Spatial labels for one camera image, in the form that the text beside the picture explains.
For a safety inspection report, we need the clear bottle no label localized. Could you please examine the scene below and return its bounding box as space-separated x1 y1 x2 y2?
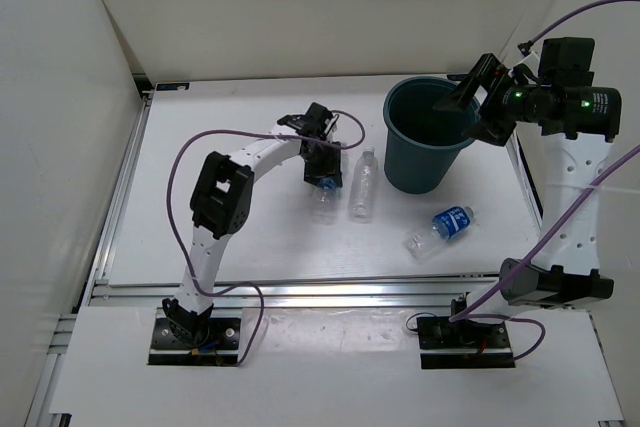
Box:
348 148 379 223

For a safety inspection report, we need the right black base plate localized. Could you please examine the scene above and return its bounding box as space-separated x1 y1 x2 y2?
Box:
405 312 515 370

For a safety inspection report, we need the dark teal plastic bin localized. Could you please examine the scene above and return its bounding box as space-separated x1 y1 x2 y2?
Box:
382 76 479 194

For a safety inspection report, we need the purple cable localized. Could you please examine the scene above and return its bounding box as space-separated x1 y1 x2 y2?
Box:
167 110 366 367
447 0 640 361

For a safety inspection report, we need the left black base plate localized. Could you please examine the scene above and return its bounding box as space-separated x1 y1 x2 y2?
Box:
147 312 242 367

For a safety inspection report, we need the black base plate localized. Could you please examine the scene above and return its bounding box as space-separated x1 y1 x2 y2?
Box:
147 312 242 367
405 312 515 370

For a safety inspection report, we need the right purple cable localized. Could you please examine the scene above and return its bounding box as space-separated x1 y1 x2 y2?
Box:
447 0 640 361

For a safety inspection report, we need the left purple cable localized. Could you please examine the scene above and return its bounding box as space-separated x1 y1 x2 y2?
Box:
167 110 366 367

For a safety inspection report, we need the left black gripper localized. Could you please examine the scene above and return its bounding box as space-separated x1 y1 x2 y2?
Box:
299 137 342 187

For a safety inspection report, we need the aluminium front rail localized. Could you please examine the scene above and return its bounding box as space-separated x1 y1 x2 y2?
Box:
81 274 497 309

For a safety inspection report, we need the clear bottle blue label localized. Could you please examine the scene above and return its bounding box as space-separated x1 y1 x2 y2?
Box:
309 179 341 225

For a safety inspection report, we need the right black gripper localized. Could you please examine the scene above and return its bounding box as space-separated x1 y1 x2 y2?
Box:
433 54 550 147

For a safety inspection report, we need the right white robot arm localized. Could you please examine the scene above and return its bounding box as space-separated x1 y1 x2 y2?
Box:
435 37 622 347

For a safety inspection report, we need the crushed bottle blue label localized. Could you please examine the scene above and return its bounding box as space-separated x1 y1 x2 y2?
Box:
403 206 475 262

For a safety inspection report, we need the left blue sticker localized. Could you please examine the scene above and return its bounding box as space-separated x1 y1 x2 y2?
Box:
155 82 190 92

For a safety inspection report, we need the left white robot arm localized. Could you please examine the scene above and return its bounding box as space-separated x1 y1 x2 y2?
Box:
162 103 345 348

